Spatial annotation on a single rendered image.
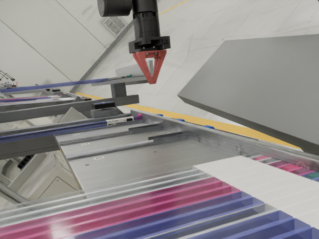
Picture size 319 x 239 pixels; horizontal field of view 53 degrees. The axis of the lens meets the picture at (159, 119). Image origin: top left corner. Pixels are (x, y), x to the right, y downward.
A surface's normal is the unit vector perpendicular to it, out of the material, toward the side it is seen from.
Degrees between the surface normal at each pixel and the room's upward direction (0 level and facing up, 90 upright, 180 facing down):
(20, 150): 90
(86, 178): 42
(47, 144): 90
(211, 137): 47
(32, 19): 90
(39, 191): 90
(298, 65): 0
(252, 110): 0
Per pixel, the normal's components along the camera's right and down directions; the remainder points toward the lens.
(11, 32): 0.38, 0.11
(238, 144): -0.92, 0.14
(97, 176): -0.09, -0.98
